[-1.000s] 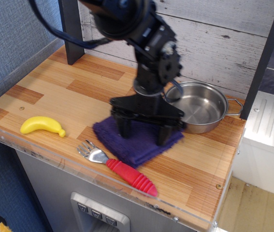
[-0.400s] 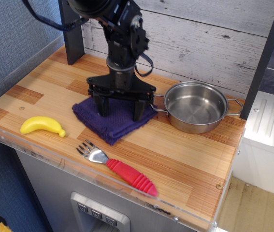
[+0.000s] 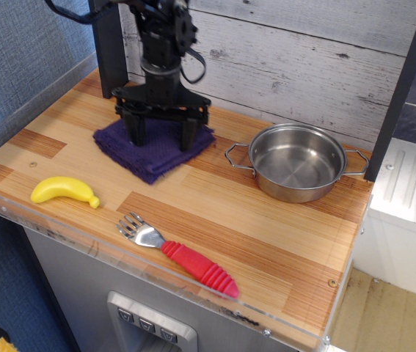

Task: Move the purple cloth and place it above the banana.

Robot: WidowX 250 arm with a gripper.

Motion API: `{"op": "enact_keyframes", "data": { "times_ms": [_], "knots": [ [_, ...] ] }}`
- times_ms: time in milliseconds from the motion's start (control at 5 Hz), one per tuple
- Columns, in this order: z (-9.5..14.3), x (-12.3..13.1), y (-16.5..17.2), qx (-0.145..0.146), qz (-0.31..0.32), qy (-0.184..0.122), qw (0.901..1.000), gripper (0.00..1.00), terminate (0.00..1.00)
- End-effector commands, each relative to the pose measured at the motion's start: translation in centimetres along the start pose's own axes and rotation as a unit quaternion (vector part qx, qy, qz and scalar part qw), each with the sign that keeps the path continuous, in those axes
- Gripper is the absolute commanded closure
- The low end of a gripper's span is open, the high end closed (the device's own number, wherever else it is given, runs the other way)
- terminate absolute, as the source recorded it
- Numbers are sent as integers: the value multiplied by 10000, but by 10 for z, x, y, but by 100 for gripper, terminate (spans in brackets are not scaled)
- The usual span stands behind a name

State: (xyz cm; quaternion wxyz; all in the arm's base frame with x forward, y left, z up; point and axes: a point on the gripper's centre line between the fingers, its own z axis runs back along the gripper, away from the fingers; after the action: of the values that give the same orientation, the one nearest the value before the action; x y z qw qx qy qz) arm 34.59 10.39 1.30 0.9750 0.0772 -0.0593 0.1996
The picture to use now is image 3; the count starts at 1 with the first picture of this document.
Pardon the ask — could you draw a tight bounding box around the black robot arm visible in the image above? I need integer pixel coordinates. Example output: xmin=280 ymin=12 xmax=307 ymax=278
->
xmin=112 ymin=1 xmax=211 ymax=151

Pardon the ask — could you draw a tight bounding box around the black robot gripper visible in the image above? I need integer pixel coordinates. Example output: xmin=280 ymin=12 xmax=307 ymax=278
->
xmin=112 ymin=66 xmax=211 ymax=151

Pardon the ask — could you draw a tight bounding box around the red handled metal fork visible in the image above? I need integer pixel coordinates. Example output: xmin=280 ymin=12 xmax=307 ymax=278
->
xmin=116 ymin=212 xmax=240 ymax=298

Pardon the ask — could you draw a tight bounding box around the dark left frame post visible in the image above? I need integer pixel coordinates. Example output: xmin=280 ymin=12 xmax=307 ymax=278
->
xmin=92 ymin=7 xmax=128 ymax=98

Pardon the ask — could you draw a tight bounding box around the clear acrylic front guard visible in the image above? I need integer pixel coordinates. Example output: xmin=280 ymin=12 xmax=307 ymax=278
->
xmin=0 ymin=183 xmax=373 ymax=351

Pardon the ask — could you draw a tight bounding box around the purple cloth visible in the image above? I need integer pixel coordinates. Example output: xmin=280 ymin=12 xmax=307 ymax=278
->
xmin=93 ymin=119 xmax=215 ymax=184

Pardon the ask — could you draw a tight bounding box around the silver button control panel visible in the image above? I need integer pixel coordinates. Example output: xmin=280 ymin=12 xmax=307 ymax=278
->
xmin=107 ymin=291 xmax=198 ymax=351

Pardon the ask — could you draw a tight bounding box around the stainless steel pot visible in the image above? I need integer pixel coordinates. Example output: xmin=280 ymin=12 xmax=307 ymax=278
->
xmin=225 ymin=123 xmax=370 ymax=203

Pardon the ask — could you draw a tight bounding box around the dark frame post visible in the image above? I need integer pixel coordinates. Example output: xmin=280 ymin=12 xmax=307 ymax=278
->
xmin=92 ymin=7 xmax=128 ymax=98
xmin=364 ymin=30 xmax=416 ymax=182

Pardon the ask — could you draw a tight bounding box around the dark right frame post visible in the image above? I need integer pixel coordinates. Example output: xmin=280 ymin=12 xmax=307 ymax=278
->
xmin=364 ymin=30 xmax=416 ymax=182

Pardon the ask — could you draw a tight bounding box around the white ribbed side appliance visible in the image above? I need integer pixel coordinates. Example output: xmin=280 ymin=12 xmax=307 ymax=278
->
xmin=353 ymin=139 xmax=416 ymax=293

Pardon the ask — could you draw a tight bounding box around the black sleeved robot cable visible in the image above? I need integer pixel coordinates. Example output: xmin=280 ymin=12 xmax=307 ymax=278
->
xmin=44 ymin=0 xmax=120 ymax=26

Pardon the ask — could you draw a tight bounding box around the yellow toy banana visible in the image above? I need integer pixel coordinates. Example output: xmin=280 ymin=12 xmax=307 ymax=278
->
xmin=30 ymin=176 xmax=100 ymax=209

